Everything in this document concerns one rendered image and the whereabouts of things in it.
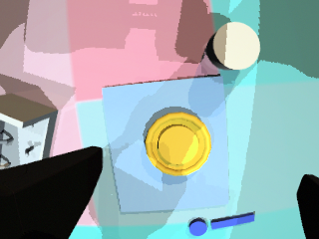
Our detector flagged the white dish rack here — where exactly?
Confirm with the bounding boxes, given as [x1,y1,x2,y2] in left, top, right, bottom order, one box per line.
[0,95,59,170]

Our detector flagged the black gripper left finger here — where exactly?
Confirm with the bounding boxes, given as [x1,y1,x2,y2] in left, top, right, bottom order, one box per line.
[0,145,104,239]

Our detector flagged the yellow round plate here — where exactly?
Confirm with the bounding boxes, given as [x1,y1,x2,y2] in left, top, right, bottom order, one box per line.
[145,112,211,176]

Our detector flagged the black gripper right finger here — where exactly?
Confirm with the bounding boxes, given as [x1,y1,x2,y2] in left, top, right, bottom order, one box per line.
[296,174,319,239]

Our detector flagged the light blue flat mat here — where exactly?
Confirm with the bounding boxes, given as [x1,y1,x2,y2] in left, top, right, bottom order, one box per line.
[103,76,228,212]

